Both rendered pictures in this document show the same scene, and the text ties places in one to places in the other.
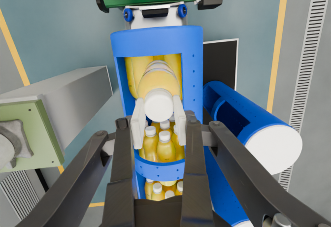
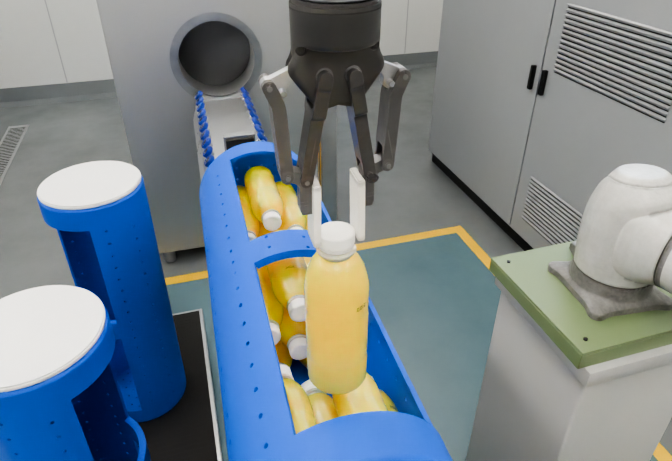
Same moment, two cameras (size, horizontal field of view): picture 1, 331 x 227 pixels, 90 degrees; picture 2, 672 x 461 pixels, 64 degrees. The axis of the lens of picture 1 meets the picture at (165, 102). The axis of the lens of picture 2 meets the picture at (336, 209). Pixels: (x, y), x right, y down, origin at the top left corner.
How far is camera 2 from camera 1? 39 cm
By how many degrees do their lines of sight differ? 39
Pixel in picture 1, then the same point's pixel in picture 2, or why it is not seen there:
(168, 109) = (324, 231)
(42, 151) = (533, 275)
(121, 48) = (424, 432)
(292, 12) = not seen: outside the picture
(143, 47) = (379, 425)
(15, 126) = (596, 305)
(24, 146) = (566, 276)
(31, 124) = (572, 315)
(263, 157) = (51, 318)
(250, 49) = not seen: outside the picture
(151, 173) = not seen: hidden behind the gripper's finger
